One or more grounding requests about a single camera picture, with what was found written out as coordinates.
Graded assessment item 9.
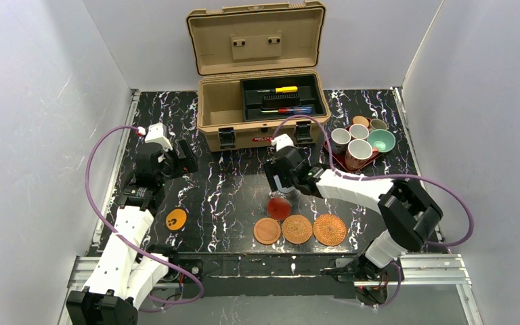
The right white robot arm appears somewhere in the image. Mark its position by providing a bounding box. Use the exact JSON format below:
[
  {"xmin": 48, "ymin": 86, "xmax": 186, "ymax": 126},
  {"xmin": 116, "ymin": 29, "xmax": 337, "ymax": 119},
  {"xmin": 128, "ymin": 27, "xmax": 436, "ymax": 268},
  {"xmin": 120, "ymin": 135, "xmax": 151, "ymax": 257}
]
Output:
[{"xmin": 263, "ymin": 146, "xmax": 443, "ymax": 269}]

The small white cup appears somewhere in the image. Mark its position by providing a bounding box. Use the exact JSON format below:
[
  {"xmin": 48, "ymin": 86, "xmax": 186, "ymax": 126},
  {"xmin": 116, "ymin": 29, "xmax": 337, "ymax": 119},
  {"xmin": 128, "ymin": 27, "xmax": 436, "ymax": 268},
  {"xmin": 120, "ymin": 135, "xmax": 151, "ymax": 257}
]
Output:
[{"xmin": 348, "ymin": 124, "xmax": 370, "ymax": 141}]

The orange round coaster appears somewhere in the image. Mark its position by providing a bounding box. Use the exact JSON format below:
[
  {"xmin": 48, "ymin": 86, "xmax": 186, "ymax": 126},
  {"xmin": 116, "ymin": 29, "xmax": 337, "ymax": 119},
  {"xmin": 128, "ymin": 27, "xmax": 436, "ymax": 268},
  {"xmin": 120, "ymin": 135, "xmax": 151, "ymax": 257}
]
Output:
[{"xmin": 165, "ymin": 208, "xmax": 188, "ymax": 232}]

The woven rattan coaster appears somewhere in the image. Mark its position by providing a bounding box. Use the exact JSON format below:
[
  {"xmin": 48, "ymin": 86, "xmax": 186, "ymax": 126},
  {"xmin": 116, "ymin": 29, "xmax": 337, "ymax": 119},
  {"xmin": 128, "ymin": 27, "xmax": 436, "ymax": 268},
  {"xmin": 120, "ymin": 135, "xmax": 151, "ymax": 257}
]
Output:
[
  {"xmin": 313, "ymin": 214, "xmax": 347, "ymax": 246},
  {"xmin": 282, "ymin": 215, "xmax": 313, "ymax": 244}
]

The red serving tray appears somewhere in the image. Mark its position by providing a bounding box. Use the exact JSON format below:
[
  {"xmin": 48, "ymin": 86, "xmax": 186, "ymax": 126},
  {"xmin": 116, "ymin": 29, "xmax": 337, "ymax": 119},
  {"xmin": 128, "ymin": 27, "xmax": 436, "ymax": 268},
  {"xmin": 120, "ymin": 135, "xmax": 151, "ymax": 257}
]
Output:
[{"xmin": 324, "ymin": 146, "xmax": 381, "ymax": 173}]

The red blue handled screwdriver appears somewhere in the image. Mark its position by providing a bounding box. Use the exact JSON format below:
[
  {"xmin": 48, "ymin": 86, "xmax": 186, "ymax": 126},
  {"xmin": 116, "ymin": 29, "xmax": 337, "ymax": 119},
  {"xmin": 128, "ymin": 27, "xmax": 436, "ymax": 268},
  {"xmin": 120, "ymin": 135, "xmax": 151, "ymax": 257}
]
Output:
[{"xmin": 261, "ymin": 106, "xmax": 313, "ymax": 114}]

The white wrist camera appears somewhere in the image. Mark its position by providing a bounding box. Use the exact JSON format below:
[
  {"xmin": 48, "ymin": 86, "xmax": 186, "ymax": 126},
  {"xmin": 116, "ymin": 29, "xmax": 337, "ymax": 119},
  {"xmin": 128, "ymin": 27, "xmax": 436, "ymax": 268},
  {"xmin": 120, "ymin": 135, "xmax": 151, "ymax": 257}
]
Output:
[
  {"xmin": 144, "ymin": 123, "xmax": 173, "ymax": 152},
  {"xmin": 271, "ymin": 134, "xmax": 295, "ymax": 152}
]

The blue round coaster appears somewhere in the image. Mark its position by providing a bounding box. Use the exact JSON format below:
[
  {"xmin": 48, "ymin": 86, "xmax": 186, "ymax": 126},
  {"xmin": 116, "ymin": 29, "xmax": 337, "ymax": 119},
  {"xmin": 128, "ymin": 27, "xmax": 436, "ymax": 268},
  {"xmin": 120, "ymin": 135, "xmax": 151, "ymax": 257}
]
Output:
[{"xmin": 274, "ymin": 175, "xmax": 296, "ymax": 194}]

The tan plastic toolbox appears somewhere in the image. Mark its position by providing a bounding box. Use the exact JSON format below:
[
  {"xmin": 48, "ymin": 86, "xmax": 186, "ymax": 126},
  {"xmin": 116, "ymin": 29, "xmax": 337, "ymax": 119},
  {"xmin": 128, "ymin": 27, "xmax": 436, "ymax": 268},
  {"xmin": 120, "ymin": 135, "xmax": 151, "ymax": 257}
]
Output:
[{"xmin": 186, "ymin": 1, "xmax": 331, "ymax": 152}]

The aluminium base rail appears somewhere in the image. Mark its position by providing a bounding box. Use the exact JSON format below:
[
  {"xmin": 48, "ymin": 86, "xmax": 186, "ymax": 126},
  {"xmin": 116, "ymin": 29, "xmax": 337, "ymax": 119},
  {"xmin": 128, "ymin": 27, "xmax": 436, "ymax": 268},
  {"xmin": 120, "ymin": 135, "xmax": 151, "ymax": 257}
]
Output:
[{"xmin": 58, "ymin": 253, "xmax": 479, "ymax": 325}]

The smooth wooden coaster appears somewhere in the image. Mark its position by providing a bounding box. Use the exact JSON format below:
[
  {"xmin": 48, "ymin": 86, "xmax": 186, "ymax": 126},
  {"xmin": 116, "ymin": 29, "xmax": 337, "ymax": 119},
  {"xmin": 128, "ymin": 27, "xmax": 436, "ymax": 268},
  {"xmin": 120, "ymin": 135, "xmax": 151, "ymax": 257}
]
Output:
[{"xmin": 253, "ymin": 217, "xmax": 282, "ymax": 245}]

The small orange cup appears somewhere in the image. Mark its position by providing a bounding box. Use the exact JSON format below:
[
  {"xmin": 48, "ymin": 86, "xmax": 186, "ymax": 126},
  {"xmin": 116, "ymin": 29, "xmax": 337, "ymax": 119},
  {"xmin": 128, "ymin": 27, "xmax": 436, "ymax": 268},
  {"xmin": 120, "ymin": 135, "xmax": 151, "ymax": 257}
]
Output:
[{"xmin": 352, "ymin": 116, "xmax": 370, "ymax": 128}]

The teal green bowl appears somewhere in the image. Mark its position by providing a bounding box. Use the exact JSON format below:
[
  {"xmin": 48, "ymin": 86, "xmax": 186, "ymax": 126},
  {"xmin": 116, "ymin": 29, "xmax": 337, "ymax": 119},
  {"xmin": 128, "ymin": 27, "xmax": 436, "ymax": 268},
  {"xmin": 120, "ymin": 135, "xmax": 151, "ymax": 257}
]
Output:
[{"xmin": 367, "ymin": 129, "xmax": 396, "ymax": 153}]

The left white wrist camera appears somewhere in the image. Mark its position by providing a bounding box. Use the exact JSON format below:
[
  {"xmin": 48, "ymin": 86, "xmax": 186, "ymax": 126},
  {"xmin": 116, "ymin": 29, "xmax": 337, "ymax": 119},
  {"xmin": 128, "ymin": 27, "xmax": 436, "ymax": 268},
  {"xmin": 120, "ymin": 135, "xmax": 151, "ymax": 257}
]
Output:
[{"xmin": 144, "ymin": 123, "xmax": 173, "ymax": 152}]

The red round coaster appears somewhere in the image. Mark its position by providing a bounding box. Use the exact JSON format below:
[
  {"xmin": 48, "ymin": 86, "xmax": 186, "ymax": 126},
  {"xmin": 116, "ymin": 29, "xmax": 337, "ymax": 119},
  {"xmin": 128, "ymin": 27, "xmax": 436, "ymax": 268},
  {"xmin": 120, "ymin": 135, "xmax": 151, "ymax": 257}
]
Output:
[{"xmin": 266, "ymin": 197, "xmax": 292, "ymax": 221}]

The white cup dark outside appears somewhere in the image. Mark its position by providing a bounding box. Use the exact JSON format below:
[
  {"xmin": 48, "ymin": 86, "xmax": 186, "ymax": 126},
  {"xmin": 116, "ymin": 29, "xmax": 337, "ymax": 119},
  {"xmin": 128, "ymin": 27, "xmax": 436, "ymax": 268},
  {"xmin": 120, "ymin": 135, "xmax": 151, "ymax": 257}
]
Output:
[{"xmin": 330, "ymin": 128, "xmax": 352, "ymax": 155}]

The black toolbox tray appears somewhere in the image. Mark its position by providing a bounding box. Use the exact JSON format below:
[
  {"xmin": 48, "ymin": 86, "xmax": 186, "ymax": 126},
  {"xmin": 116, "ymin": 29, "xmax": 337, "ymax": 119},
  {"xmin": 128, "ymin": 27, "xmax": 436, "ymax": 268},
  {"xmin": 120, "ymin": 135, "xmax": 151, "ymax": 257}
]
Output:
[{"xmin": 240, "ymin": 73, "xmax": 329, "ymax": 122}]

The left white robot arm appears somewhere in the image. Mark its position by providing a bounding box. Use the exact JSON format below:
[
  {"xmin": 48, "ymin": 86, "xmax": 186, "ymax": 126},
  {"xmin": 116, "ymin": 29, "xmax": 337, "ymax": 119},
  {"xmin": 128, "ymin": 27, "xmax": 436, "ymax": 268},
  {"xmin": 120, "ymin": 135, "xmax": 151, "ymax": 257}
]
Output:
[{"xmin": 66, "ymin": 139, "xmax": 202, "ymax": 324}]

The yellow handled screwdriver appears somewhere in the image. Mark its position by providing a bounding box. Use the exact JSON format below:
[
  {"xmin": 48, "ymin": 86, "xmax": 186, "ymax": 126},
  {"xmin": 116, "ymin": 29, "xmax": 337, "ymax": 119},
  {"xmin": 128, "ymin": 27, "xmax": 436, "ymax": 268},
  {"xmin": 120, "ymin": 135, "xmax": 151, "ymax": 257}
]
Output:
[{"xmin": 257, "ymin": 86, "xmax": 298, "ymax": 93}]

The small olive cup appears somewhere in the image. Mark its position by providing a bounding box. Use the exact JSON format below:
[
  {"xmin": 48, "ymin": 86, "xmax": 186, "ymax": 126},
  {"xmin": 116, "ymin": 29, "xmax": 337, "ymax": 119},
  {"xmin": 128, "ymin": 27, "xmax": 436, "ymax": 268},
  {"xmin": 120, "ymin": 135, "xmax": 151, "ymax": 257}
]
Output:
[{"xmin": 369, "ymin": 118, "xmax": 389, "ymax": 132}]

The white cup floral pattern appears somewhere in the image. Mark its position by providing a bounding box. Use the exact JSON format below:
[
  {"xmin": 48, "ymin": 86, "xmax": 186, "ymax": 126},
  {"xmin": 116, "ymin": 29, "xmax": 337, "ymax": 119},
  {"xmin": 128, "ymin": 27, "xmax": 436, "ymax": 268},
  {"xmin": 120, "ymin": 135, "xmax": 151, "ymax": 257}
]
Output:
[{"xmin": 345, "ymin": 139, "xmax": 373, "ymax": 171}]

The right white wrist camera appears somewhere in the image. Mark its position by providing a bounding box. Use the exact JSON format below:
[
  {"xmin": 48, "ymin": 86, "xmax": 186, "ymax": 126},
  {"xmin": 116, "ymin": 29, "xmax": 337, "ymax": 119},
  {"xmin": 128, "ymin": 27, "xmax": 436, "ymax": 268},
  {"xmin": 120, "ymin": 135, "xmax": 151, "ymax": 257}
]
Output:
[{"xmin": 271, "ymin": 134, "xmax": 295, "ymax": 152}]

